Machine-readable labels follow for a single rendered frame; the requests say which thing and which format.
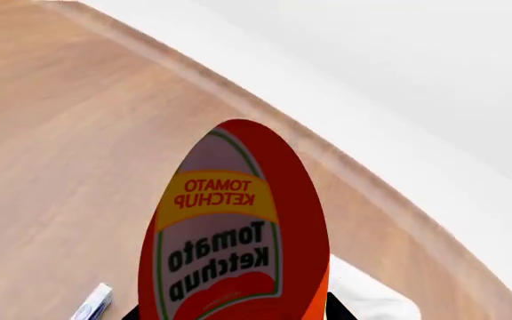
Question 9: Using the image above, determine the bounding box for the white rounded object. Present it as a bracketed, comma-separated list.
[326, 253, 420, 320]

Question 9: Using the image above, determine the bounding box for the small white blue box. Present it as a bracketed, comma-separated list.
[69, 283, 114, 320]

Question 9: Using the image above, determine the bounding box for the red tomato ketchup bottle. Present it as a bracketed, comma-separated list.
[138, 118, 331, 320]

